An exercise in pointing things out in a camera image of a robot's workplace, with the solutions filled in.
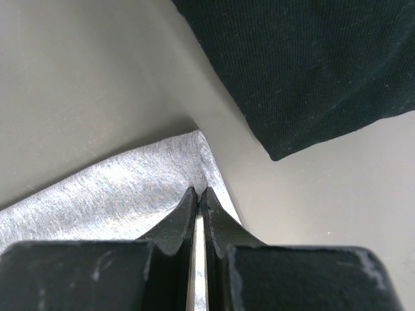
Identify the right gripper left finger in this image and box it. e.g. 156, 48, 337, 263
1, 188, 197, 310

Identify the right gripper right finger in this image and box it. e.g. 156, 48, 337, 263
201, 188, 403, 310

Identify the grey t shirt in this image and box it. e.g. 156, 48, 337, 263
1, 131, 241, 310

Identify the black folded flower t shirt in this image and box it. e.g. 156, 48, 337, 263
175, 1, 414, 161

